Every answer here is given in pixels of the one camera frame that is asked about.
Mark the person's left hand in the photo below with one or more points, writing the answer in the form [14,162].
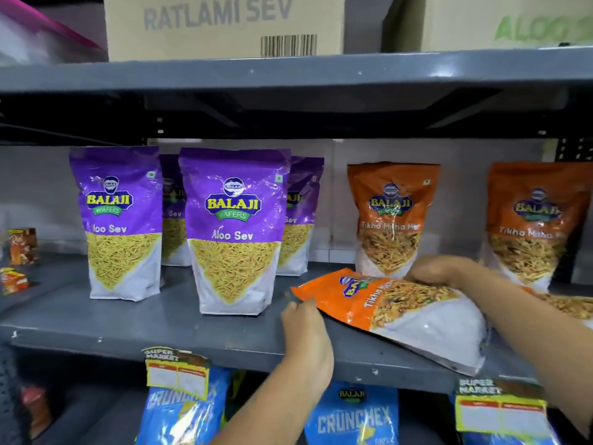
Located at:
[308,340]

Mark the person's right hand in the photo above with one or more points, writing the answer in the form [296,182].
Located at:
[444,269]

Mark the person's left fingers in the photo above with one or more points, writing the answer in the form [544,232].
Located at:
[299,308]

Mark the person's right fingers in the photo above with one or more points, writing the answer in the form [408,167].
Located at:
[419,273]

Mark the orange snack packet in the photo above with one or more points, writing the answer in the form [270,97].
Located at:
[532,217]
[572,305]
[407,315]
[391,213]

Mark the person's left forearm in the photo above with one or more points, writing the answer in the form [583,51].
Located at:
[278,407]

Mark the person's right forearm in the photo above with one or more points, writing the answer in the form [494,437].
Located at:
[532,329]

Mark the purple snack packet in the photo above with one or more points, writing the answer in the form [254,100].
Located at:
[175,227]
[299,217]
[121,217]
[234,227]

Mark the green yellow snack packet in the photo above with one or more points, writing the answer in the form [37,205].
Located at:
[235,389]

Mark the grey metal shelf rack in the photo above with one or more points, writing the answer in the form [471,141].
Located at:
[185,331]

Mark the blue snack packet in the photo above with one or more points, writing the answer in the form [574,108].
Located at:
[505,441]
[354,419]
[180,419]

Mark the yellow shelf price label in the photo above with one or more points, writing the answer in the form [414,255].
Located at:
[176,373]
[502,410]

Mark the black perforated shelf upright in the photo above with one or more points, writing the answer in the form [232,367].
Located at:
[574,150]

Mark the brown cardboard box green print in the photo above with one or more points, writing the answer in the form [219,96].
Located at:
[486,20]

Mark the red snack packet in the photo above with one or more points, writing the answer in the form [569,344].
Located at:
[37,407]

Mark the small orange carton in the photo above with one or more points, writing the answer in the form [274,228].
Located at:
[13,281]
[22,246]

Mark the brown cardboard box grey print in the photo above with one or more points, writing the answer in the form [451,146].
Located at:
[208,27]

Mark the clear plastic bag pink edge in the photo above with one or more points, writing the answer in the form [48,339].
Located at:
[37,36]

